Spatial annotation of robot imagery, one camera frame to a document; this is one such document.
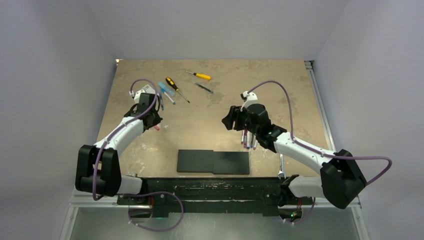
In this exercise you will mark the black base frame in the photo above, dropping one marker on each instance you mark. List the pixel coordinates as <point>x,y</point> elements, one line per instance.
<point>212,195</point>

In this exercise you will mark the yellow handle screwdriver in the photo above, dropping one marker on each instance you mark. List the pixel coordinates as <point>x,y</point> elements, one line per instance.
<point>200,75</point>

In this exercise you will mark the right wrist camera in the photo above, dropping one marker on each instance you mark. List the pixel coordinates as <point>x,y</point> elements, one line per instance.
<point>249,98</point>

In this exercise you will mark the dark blue gel pen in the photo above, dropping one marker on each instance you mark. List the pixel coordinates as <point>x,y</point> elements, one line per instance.
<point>252,141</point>

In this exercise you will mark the magenta cap marker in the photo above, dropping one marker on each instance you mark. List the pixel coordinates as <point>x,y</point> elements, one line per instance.
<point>245,138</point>

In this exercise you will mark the blue white marker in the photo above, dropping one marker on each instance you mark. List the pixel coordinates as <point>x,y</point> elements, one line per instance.
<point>248,140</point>

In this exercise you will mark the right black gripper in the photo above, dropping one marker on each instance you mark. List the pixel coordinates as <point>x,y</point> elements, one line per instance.
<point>234,114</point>

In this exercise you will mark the black yellow screwdriver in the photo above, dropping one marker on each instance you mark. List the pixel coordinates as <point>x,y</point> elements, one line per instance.
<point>172,84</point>

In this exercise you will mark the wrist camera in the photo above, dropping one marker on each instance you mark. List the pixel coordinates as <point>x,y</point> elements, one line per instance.
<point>147,89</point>
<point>249,98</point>

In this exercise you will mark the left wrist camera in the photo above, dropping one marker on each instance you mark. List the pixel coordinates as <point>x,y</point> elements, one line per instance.
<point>147,89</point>

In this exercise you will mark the red clear pen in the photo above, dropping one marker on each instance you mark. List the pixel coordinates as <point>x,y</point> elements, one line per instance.
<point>242,140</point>

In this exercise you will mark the aluminium side rail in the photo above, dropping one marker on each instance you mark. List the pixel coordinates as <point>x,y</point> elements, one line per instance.
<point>323,117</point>

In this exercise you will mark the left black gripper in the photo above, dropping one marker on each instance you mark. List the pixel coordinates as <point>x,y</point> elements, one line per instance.
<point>156,119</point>

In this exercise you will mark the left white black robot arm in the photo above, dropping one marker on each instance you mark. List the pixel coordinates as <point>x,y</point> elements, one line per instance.
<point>98,167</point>

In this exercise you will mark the silver wrench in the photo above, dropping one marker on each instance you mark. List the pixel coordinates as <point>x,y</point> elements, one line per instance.
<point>281,174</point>

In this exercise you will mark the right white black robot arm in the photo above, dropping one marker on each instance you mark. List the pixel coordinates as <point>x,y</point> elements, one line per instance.
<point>339,179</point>

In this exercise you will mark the light blue cap marker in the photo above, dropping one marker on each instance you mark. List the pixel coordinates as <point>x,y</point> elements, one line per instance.
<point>169,97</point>

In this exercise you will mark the black rectangular block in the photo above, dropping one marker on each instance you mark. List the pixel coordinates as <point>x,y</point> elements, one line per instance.
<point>213,162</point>

